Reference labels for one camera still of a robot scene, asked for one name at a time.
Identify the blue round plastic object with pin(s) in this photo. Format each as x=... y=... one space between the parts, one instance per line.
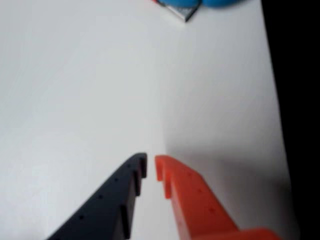
x=222 y=3

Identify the silver metal plate corner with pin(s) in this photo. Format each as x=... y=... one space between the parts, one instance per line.
x=183 y=12

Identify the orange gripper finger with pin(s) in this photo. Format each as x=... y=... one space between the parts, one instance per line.
x=197 y=205

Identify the dark navy gripper finger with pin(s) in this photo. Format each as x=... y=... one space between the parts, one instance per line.
x=105 y=212

